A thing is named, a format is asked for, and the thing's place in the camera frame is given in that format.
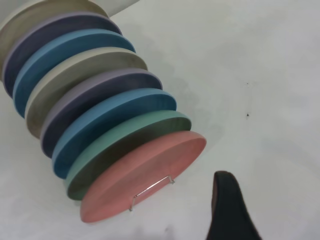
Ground blue round plate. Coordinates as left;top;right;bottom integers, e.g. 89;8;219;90
12;28;137;120
51;87;178;180

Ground pink round plate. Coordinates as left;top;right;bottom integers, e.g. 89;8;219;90
79;131;208;224

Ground purple round plate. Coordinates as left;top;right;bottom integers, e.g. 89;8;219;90
2;11;124;100
39;67;164;159

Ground green round plate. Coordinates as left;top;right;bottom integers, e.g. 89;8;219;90
62;109;193;201

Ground beige round plate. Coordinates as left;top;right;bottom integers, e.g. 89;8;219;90
0;0;110;84
24;46;149;140

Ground metal wire plate rack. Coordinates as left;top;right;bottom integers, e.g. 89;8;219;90
128;175;175;212

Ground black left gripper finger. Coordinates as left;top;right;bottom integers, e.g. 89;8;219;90
205;170;265;240

